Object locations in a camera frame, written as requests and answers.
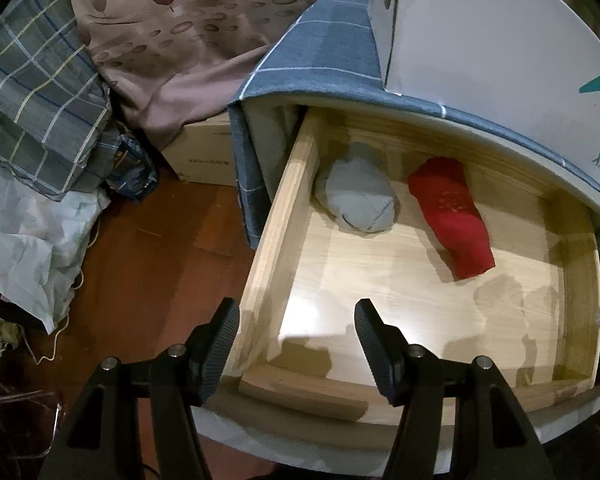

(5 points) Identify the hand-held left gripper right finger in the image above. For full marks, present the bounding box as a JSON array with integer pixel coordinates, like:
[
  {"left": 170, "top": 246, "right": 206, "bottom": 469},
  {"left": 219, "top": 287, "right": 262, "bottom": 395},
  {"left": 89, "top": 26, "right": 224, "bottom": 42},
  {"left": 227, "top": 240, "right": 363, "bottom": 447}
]
[{"left": 354, "top": 298, "right": 558, "bottom": 480}]

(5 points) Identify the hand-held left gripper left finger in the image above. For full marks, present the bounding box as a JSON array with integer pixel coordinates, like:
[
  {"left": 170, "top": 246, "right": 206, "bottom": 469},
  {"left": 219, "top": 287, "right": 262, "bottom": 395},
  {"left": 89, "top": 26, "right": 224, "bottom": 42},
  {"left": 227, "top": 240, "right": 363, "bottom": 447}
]
[{"left": 39, "top": 297, "right": 241, "bottom": 480}]

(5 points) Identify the grey fronted wooden drawer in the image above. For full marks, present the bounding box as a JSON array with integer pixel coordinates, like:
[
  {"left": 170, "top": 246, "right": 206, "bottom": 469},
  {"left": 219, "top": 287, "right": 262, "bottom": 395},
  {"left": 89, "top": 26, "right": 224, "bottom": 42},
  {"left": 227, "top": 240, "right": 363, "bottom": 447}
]
[{"left": 190, "top": 110, "right": 600, "bottom": 448}]

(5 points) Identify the red sock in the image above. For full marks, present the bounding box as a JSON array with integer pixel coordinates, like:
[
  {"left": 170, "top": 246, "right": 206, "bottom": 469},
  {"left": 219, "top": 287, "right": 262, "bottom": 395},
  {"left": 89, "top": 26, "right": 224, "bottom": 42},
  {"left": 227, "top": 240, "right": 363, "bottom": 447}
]
[{"left": 407, "top": 156, "right": 496, "bottom": 280}]

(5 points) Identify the grey sock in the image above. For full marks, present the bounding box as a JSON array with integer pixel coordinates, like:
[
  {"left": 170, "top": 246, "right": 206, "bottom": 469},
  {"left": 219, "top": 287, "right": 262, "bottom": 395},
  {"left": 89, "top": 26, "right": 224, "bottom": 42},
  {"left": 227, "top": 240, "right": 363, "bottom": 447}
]
[{"left": 314, "top": 142, "right": 398, "bottom": 233}]

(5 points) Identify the beige cardboard box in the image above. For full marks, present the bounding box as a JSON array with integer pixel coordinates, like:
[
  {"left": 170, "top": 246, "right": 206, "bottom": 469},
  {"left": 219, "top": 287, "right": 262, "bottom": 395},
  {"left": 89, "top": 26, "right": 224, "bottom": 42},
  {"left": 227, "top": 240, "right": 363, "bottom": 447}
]
[{"left": 160, "top": 110, "right": 238, "bottom": 188}]

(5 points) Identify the dark blue printed bag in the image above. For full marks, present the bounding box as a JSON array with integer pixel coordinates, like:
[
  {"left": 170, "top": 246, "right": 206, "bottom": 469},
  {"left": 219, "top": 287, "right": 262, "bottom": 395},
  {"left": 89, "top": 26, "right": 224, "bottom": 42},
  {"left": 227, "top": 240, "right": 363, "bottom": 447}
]
[{"left": 105, "top": 132, "right": 158, "bottom": 203}]

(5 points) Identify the beige leaf print bedding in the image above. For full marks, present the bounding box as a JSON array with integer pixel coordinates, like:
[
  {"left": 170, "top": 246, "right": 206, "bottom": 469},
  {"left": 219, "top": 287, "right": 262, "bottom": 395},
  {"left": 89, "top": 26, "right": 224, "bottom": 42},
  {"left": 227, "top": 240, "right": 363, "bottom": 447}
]
[{"left": 62, "top": 0, "right": 376, "bottom": 151}]

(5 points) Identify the blue checked cloth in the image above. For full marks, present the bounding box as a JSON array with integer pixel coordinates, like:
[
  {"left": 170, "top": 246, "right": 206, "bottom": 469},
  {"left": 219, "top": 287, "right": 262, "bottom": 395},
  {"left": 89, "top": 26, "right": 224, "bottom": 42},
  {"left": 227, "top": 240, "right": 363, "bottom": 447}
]
[{"left": 227, "top": 0, "right": 600, "bottom": 251}]

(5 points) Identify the grey plaid cloth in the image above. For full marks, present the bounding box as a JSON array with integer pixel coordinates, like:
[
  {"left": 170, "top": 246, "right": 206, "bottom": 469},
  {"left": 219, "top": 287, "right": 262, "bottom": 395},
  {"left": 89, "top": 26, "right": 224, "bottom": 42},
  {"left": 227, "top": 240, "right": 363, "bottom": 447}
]
[{"left": 0, "top": 0, "right": 156, "bottom": 203}]

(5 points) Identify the white box with teal print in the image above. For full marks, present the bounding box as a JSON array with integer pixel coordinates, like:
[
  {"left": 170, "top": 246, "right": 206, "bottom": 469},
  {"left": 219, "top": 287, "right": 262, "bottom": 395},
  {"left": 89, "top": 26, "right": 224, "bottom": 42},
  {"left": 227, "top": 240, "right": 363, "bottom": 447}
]
[{"left": 367, "top": 0, "right": 600, "bottom": 191}]

